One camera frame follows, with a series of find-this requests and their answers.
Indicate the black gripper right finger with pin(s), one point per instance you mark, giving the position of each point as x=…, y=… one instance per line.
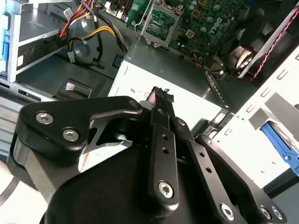
x=224, y=168

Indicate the hard disk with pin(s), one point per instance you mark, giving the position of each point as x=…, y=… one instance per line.
x=275, y=140

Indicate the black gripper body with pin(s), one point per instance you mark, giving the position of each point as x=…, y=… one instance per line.
x=105, y=198

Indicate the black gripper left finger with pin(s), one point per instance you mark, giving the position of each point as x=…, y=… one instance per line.
x=70, y=112

